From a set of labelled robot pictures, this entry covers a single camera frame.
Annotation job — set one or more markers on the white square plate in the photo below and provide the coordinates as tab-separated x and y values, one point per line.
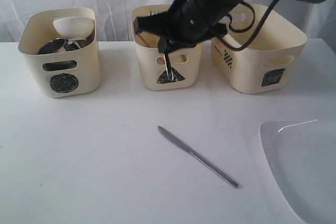
301	157

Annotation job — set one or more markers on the white ceramic bowl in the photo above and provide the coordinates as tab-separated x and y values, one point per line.
74	27

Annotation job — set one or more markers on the wooden chopstick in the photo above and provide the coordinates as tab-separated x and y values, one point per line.
143	40

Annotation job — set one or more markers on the cream bin with circle mark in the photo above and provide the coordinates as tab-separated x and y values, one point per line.
63	73

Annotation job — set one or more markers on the cream bin with square mark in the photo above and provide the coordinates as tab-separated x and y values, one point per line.
267	63

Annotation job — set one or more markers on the cream bin with triangle mark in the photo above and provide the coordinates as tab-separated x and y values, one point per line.
185	63

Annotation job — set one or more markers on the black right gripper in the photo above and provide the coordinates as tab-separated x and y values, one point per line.
186	23

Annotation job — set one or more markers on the steel fork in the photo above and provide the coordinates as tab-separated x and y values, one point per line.
169	69

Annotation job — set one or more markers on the white curtain backdrop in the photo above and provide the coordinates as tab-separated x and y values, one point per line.
113	16

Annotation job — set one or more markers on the steel table knife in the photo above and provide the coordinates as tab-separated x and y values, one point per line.
183	146

